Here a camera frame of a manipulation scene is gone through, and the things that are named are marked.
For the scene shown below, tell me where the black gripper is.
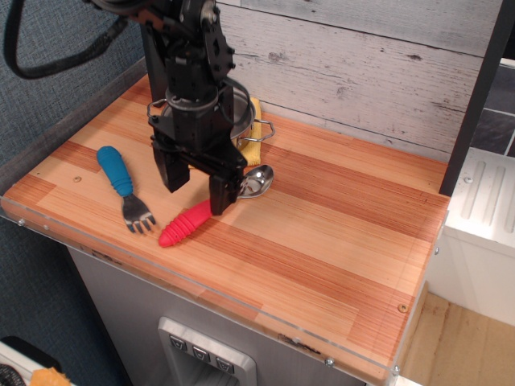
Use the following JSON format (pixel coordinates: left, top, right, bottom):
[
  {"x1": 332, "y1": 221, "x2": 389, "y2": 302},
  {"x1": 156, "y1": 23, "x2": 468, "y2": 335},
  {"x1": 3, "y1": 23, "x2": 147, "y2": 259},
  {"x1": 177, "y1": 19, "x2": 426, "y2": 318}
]
[{"x1": 149, "y1": 86, "x2": 248, "y2": 216}]

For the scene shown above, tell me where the blue handled metal fork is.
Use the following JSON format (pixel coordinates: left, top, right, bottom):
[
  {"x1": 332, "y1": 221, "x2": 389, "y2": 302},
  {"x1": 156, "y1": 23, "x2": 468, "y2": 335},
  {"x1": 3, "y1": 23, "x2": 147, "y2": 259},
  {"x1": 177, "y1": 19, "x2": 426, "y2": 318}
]
[{"x1": 97, "y1": 146, "x2": 156, "y2": 233}]

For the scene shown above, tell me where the dark post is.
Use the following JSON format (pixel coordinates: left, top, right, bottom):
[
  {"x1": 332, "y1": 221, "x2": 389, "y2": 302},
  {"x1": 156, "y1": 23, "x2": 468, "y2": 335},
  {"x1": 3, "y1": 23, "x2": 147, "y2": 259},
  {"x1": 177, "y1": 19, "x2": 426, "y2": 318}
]
[
  {"x1": 140, "y1": 21, "x2": 172, "y2": 101},
  {"x1": 439, "y1": 0, "x2": 514, "y2": 197}
]

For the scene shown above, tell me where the stainless steel pot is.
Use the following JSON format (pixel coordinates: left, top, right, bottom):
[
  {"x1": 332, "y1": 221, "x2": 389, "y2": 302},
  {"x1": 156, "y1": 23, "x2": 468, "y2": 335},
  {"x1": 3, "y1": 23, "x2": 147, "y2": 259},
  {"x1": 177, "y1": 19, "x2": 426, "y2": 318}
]
[{"x1": 146, "y1": 86, "x2": 275, "y2": 151}]

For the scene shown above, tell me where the dark right post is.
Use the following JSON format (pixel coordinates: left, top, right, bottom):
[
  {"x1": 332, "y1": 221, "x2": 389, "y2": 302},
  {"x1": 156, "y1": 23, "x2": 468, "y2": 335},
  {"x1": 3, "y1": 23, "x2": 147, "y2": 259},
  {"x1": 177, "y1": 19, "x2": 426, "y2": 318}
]
[{"x1": 439, "y1": 0, "x2": 514, "y2": 197}]

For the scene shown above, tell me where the silver dispenser panel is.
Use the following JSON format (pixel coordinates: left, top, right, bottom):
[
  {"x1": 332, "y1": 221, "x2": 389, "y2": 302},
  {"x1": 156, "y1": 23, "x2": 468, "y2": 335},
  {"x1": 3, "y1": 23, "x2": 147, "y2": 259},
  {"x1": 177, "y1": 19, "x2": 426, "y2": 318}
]
[{"x1": 158, "y1": 317, "x2": 258, "y2": 385}]

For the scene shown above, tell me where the yellow cloth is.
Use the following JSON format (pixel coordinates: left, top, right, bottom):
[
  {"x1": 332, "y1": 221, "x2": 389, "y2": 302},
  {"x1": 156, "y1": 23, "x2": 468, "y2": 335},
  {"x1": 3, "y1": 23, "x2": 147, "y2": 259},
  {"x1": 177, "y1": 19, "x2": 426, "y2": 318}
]
[{"x1": 237, "y1": 96, "x2": 262, "y2": 168}]

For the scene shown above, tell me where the orange black object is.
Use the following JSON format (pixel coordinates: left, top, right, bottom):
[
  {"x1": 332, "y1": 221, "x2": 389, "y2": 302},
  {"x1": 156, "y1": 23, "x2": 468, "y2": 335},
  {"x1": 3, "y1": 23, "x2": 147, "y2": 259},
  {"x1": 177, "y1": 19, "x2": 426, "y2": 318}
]
[{"x1": 0, "y1": 363, "x2": 72, "y2": 386}]

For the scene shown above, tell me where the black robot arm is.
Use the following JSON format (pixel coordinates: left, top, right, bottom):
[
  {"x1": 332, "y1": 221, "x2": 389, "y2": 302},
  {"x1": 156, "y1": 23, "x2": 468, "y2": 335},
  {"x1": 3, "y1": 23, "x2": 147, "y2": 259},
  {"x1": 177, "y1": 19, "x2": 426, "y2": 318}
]
[{"x1": 93, "y1": 1, "x2": 249, "y2": 216}]

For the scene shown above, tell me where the red handled metal spoon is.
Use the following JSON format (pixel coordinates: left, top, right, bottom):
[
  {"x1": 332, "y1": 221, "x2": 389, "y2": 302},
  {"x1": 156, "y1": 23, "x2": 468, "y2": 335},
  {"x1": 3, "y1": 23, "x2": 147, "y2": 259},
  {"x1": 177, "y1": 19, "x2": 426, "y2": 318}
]
[{"x1": 158, "y1": 165, "x2": 274, "y2": 248}]

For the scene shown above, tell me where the white toy sink unit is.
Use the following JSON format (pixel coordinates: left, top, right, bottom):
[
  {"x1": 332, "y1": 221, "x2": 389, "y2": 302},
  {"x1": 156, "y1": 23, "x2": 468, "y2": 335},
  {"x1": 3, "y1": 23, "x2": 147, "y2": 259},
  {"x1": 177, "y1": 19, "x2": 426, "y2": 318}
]
[{"x1": 424, "y1": 58, "x2": 515, "y2": 326}]

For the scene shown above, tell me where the dark left post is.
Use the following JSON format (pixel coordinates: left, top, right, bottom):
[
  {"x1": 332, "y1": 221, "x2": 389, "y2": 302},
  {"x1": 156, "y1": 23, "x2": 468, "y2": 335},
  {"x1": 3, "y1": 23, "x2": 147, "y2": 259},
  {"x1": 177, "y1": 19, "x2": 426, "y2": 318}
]
[{"x1": 140, "y1": 21, "x2": 172, "y2": 101}]

